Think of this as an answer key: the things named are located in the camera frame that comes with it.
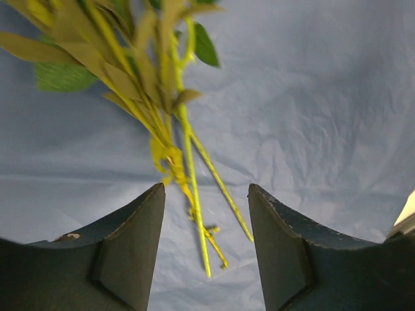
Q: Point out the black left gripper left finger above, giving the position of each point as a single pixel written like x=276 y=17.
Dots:
x=106 y=265

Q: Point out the blue wrapping paper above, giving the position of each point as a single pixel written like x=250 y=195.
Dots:
x=314 y=102

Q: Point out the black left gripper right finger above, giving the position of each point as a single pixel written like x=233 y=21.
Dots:
x=304 y=265

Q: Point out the pink rose stem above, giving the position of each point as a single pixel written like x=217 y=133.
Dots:
x=179 y=66
x=205 y=156

